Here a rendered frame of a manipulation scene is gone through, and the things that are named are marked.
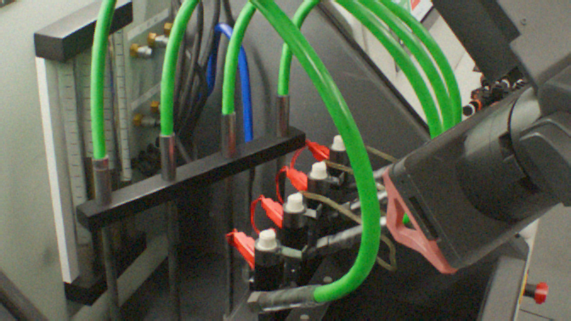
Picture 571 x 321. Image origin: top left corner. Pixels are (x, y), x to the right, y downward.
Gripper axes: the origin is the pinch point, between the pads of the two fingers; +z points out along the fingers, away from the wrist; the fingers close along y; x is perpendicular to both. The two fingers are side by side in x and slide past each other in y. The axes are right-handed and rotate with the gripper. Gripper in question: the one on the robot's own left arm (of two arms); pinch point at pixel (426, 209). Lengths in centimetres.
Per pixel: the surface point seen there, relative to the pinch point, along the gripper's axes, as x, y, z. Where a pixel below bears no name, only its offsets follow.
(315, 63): -13.1, -2.3, 6.7
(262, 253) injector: -3.7, -0.7, 35.3
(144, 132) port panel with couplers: -27, -4, 63
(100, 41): -29.8, 4.4, 29.9
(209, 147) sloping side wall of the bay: -22, -13, 69
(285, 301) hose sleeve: 1.2, 3.7, 23.5
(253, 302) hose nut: 0.0, 5.0, 27.7
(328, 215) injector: -3.8, -14.2, 46.6
